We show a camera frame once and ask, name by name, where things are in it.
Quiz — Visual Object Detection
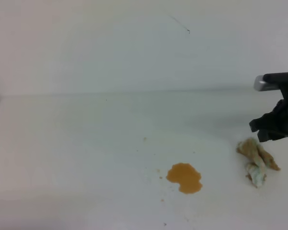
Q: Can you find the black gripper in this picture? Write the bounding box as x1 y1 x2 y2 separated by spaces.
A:
249 99 288 142

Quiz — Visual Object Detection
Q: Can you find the stained green rag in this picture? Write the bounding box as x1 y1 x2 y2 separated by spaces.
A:
236 138 281 188

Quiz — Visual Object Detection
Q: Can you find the brown coffee stain puddle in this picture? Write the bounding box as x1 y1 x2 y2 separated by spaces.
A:
166 163 203 194

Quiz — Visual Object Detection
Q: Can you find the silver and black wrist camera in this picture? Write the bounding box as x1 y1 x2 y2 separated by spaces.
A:
254 72 288 92

